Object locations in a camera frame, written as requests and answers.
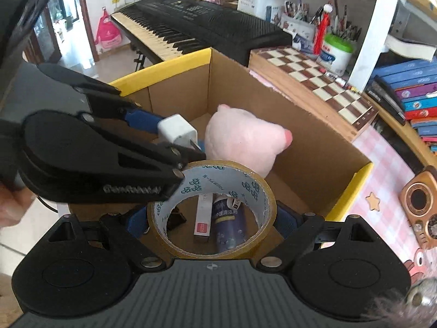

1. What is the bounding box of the black electronic keyboard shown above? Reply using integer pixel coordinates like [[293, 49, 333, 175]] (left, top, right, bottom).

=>
[[110, 0, 293, 67]]

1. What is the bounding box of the black binder clip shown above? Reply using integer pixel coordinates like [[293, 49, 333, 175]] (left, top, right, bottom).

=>
[[166, 212, 188, 233]]

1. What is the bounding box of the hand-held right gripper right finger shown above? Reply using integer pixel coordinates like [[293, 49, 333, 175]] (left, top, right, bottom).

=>
[[256, 201, 376, 272]]

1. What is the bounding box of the white pen holder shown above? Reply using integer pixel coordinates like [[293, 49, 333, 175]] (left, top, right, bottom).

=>
[[280, 0, 316, 42]]

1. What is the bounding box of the yellow cardboard box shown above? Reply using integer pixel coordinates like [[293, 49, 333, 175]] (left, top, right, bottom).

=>
[[67, 47, 375, 263]]

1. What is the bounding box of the row of colourful books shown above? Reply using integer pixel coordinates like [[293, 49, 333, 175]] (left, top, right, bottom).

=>
[[368, 58, 437, 154]]

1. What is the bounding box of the bright pink backpack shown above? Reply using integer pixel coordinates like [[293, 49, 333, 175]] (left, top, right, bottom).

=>
[[95, 10, 123, 50]]

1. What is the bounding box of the red tassel charm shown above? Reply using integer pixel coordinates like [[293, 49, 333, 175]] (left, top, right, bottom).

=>
[[313, 3, 333, 55]]

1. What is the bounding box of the white charger plug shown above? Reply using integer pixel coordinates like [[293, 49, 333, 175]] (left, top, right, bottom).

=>
[[158, 114, 202, 151]]

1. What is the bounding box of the black keyboard stand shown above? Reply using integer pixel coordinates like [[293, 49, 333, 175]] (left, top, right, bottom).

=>
[[131, 43, 151, 72]]

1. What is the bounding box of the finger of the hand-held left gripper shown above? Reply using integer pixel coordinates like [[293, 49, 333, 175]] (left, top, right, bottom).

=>
[[78, 111, 208, 204], [36, 62, 166, 135]]

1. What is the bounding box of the small white red box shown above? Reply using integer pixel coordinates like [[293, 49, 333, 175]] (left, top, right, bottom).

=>
[[193, 193, 215, 245]]

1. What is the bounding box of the brown packing tape roll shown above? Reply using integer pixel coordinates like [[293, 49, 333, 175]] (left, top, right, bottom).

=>
[[147, 160, 278, 259]]

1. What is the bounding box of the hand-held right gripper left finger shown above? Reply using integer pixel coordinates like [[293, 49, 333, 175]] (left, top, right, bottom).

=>
[[46, 208, 164, 271]]

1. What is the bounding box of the person's left hand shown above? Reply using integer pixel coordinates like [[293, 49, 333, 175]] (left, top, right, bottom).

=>
[[0, 183, 36, 229]]

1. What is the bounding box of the thick white-paged book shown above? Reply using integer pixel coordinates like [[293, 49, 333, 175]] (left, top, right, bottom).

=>
[[385, 34, 437, 60]]

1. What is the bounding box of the grey fluffy pompom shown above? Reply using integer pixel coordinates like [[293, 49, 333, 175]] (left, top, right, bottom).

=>
[[369, 278, 437, 328]]

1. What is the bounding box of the white jar green lid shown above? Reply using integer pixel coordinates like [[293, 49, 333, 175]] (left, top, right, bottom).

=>
[[316, 33, 356, 77]]

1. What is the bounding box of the pink checkered cloth desktop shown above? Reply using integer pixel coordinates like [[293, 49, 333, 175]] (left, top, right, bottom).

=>
[[249, 69, 437, 282]]

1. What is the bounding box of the wooden retro radio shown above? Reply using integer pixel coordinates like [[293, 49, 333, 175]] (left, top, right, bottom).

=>
[[399, 166, 437, 250]]

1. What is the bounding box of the wooden chessboard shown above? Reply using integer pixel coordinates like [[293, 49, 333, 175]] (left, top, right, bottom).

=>
[[249, 46, 379, 143]]

